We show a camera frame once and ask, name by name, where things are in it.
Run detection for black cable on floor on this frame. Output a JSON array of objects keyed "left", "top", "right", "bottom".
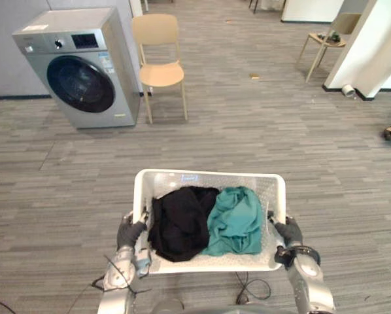
[{"left": 233, "top": 271, "right": 272, "bottom": 305}]

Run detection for white plastic laundry basket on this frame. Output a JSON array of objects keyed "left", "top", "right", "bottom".
[{"left": 131, "top": 168, "right": 287, "bottom": 275}]

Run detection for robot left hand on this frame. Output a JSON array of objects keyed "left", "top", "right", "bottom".
[{"left": 116, "top": 205, "right": 150, "bottom": 252}]

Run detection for beige plastic chair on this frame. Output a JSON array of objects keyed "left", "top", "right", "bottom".
[{"left": 131, "top": 13, "right": 188, "bottom": 125}]

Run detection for grey robot torso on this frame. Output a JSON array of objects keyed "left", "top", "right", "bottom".
[{"left": 151, "top": 300, "right": 298, "bottom": 314}]

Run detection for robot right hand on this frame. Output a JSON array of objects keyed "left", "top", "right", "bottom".
[{"left": 266, "top": 210, "right": 304, "bottom": 249}]

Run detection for beige chair with items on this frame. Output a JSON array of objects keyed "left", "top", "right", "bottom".
[{"left": 296, "top": 12, "right": 362, "bottom": 84}]

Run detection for dark items on chair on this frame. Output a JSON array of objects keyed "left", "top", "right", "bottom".
[{"left": 316, "top": 29, "right": 341, "bottom": 43}]

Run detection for teal garment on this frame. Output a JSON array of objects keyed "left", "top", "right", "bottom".
[{"left": 199, "top": 185, "right": 263, "bottom": 257}]

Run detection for silver front-load washing machine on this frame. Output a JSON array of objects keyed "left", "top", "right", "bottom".
[{"left": 11, "top": 6, "right": 141, "bottom": 130}]

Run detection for black garment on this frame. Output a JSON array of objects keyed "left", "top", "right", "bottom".
[{"left": 147, "top": 185, "right": 221, "bottom": 263}]

